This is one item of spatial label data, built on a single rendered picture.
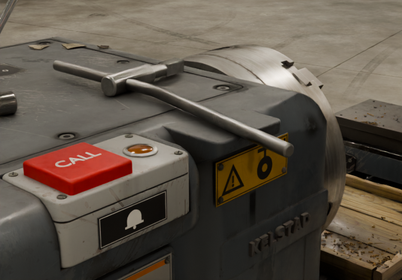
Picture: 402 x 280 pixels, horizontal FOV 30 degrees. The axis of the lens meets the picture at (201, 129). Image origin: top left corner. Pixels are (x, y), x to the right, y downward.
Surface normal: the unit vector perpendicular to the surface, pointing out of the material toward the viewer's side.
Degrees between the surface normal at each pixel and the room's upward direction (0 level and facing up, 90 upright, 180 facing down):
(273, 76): 30
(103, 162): 0
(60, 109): 0
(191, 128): 0
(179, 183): 90
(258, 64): 18
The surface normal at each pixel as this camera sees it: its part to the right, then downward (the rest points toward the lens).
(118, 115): 0.00, -0.95
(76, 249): 0.73, 0.22
